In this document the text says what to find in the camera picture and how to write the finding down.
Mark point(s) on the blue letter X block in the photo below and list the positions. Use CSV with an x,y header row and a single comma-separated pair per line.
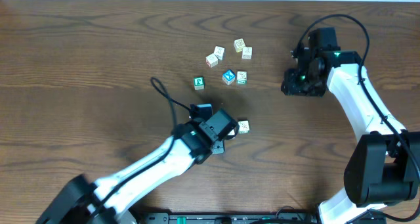
x,y
228,77

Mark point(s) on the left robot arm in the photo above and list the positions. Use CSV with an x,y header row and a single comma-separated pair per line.
x,y
107,199

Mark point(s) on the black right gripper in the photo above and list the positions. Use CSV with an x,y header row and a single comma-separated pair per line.
x,y
291,85

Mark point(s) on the green letter block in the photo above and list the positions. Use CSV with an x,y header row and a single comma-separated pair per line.
x,y
199,83

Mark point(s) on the white picture block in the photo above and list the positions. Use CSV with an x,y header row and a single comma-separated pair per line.
x,y
219,52

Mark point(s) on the red edged white block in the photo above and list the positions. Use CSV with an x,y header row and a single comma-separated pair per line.
x,y
211,60

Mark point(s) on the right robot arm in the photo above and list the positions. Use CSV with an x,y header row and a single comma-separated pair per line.
x,y
384,167

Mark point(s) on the yellow picture block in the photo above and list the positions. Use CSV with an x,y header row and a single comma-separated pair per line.
x,y
239,44

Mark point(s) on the teal picture block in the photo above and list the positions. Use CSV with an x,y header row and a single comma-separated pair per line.
x,y
241,77

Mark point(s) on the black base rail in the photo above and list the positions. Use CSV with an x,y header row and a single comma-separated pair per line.
x,y
285,214

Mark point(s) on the green picture block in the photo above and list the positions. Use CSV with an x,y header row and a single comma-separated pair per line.
x,y
243,127

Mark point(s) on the tan picture block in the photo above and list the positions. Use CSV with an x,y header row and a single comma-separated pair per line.
x,y
247,53

